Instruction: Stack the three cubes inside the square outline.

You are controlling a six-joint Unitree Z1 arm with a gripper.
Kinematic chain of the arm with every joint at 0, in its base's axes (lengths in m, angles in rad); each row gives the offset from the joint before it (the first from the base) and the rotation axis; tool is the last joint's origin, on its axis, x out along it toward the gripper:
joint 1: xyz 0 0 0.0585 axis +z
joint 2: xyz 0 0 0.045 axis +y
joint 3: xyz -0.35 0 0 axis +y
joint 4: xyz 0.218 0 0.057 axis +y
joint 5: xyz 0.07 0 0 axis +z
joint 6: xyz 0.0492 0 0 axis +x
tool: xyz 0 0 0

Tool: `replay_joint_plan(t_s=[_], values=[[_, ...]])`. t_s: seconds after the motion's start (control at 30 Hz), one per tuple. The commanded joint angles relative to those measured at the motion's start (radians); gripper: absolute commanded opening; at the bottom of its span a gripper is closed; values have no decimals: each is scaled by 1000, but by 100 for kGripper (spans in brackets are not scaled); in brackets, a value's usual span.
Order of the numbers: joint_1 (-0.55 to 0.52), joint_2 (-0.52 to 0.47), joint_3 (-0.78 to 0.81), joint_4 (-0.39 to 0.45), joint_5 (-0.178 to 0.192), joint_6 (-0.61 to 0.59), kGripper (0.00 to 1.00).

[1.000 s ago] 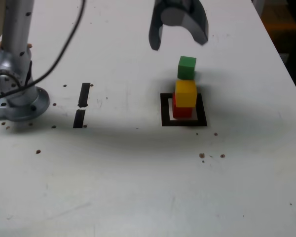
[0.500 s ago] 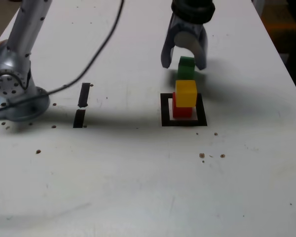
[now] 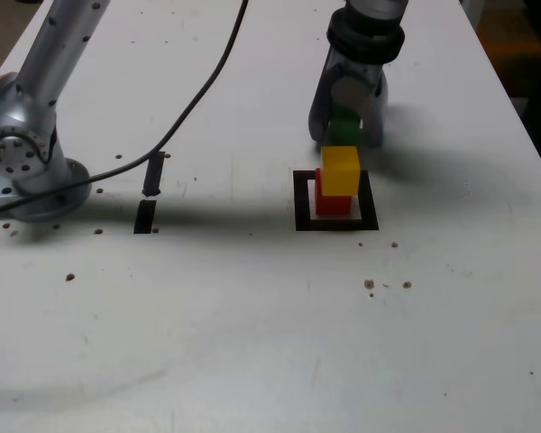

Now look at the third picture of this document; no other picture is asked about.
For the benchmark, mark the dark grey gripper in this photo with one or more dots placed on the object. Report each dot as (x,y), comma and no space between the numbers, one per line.
(356,67)

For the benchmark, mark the black tape strip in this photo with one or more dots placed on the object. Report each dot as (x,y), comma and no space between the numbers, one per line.
(144,216)

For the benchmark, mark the red cube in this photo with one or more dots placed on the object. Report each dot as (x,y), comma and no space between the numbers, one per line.
(331,205)

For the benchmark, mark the yellow cube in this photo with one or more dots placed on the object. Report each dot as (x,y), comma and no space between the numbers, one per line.
(340,171)

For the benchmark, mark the black tape square outline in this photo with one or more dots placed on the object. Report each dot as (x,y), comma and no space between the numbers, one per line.
(338,225)

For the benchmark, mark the green cube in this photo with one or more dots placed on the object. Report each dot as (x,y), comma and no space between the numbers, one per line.
(345,128)

